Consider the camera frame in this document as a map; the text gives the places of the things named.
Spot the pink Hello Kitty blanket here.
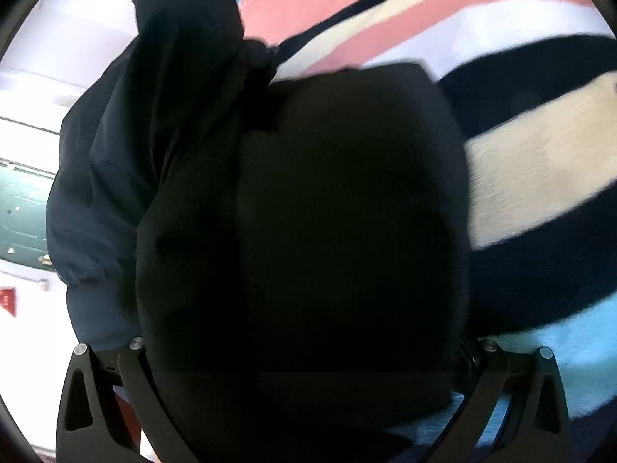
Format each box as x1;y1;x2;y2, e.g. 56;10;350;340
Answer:
231;0;617;463

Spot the green door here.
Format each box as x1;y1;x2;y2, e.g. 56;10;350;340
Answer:
0;159;54;271

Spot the dark navy puffer jacket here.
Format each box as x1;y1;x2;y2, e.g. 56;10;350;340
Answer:
47;0;470;462

